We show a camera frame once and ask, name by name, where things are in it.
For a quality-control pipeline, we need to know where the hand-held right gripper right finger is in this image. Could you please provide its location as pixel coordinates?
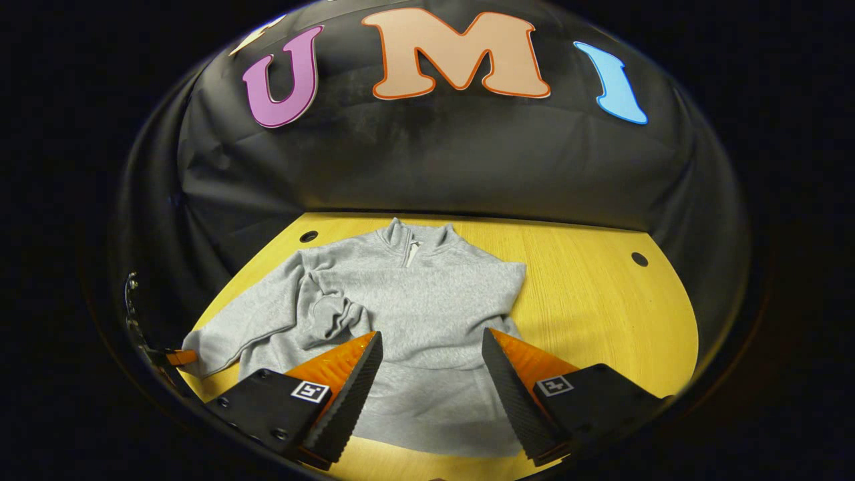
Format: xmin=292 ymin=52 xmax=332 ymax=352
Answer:
xmin=481 ymin=327 xmax=673 ymax=467

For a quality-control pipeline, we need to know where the grey zip-neck sweatshirt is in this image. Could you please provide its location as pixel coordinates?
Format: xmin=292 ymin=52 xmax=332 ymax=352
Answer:
xmin=182 ymin=217 xmax=528 ymax=458

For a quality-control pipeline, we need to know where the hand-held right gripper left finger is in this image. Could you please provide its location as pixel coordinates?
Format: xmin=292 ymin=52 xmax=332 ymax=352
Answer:
xmin=204 ymin=331 xmax=384 ymax=471

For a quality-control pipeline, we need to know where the black backdrop cloth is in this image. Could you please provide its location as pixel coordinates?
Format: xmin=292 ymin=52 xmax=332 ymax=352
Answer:
xmin=117 ymin=0 xmax=752 ymax=375

